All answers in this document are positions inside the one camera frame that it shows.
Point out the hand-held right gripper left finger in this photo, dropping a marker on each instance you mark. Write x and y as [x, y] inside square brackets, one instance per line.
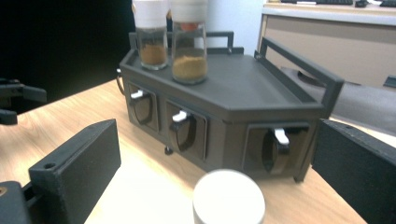
[74, 171]

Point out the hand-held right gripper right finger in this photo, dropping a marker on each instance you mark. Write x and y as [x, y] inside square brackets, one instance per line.
[358, 168]

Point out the glass jar of orange-red spice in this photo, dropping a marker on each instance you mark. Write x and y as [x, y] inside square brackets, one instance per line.
[229, 196]

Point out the black corner rack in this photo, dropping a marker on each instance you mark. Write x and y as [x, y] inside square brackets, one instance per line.
[243, 87]

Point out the glass jar of tan spice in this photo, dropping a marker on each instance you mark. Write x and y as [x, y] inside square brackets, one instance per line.
[190, 67]

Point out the black hook with white tip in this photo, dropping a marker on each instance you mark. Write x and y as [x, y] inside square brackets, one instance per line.
[119, 84]
[141, 107]
[185, 130]
[277, 152]

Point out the beige cabinet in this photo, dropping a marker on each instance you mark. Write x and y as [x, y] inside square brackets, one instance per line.
[330, 43]

